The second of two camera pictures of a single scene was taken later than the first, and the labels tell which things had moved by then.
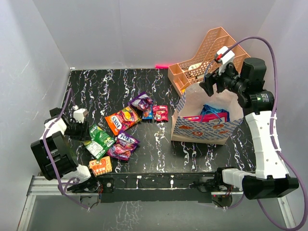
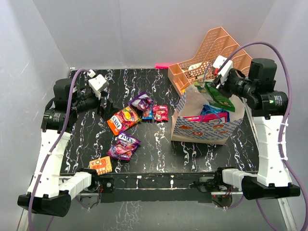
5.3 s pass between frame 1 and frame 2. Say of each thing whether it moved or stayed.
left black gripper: moved
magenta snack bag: stayed
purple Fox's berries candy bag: stayed
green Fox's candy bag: moved
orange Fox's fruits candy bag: stayed
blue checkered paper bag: stayed
